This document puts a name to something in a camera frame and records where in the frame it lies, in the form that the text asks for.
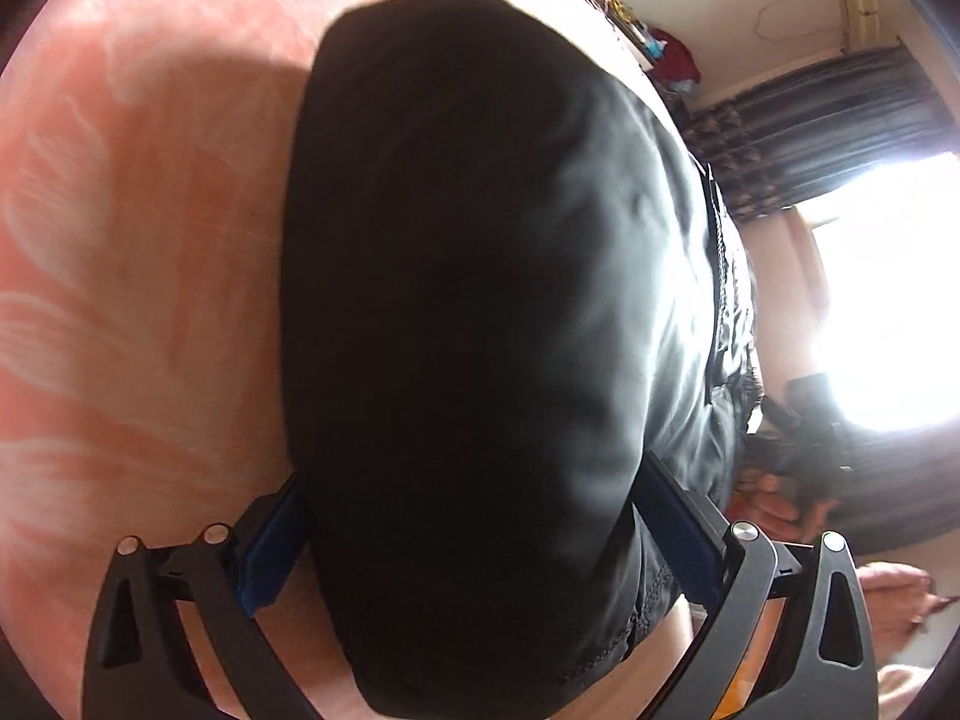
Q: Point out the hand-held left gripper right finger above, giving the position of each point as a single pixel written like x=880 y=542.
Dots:
x=679 y=540

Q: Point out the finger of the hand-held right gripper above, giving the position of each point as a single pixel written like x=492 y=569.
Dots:
x=772 y=420

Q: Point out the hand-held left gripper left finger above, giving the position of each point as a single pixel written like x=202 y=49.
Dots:
x=266 y=562

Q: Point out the black pants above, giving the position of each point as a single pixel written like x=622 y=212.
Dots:
x=465 y=277

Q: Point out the person's right hand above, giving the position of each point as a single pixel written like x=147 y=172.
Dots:
x=772 y=506

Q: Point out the bright window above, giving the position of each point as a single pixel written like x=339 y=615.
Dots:
x=885 y=300

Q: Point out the beige cloth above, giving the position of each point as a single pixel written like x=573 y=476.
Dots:
x=911 y=690

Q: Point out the dark patterned curtain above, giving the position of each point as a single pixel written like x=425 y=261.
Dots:
x=825 y=127

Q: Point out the pink printed blanket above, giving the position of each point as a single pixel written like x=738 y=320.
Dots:
x=150 y=240

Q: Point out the red cloth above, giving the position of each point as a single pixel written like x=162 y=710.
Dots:
x=675 y=56

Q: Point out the white shelf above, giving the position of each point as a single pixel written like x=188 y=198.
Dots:
x=634 y=41

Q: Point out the beige wall unit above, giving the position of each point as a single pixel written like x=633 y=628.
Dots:
x=862 y=7

